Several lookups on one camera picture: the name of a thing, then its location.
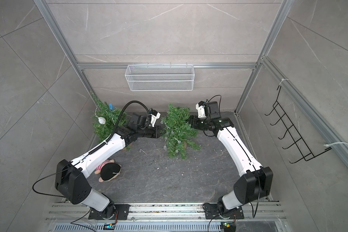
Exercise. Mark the black wire hook rack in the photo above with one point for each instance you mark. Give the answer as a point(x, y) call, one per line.
point(291, 130)

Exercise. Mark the blue star light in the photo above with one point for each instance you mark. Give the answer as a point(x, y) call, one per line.
point(111, 106)

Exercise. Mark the metal base rail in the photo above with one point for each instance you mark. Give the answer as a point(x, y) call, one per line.
point(142, 212)

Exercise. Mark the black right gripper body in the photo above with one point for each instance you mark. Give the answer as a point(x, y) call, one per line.
point(200, 123)

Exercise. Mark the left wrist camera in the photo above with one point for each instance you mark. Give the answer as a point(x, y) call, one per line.
point(153, 117)

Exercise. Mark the white wire mesh basket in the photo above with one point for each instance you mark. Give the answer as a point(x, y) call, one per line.
point(164, 77)

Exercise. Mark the small green christmas tree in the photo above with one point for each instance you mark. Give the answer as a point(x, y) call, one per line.
point(105, 118)
point(184, 114)

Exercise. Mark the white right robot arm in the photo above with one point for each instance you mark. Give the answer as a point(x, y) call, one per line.
point(254, 181)

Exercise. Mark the clear bulb string light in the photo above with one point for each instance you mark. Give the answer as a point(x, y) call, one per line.
point(176, 136)

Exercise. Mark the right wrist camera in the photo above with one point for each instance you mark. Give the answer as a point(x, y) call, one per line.
point(200, 107)

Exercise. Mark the white cloud light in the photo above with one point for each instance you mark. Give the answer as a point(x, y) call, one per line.
point(102, 120)

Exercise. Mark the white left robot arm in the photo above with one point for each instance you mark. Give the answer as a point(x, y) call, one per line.
point(71, 176)

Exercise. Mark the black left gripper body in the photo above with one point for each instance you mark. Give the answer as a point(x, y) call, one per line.
point(149, 132)

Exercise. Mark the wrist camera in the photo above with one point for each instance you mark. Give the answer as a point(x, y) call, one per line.
point(200, 107)
point(153, 117)

